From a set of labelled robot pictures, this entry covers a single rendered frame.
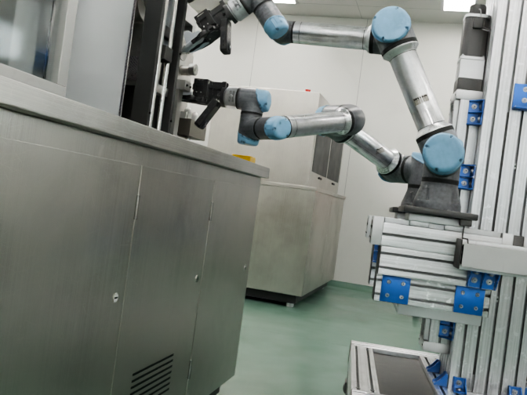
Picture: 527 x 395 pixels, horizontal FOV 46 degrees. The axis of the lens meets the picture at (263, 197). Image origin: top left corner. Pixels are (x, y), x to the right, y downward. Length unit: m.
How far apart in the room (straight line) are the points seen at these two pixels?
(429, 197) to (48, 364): 1.26
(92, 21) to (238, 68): 5.09
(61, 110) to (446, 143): 1.16
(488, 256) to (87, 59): 1.30
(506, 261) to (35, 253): 1.31
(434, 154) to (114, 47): 0.98
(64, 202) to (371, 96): 5.62
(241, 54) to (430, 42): 2.00
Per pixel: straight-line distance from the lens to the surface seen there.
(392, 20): 1.98
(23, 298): 1.14
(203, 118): 2.17
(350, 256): 6.53
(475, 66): 2.37
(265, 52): 6.95
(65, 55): 1.22
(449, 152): 1.90
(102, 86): 1.91
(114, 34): 1.93
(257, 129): 2.05
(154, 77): 1.76
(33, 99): 1.04
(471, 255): 1.92
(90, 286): 1.32
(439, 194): 2.02
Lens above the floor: 0.77
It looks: level
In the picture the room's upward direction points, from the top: 8 degrees clockwise
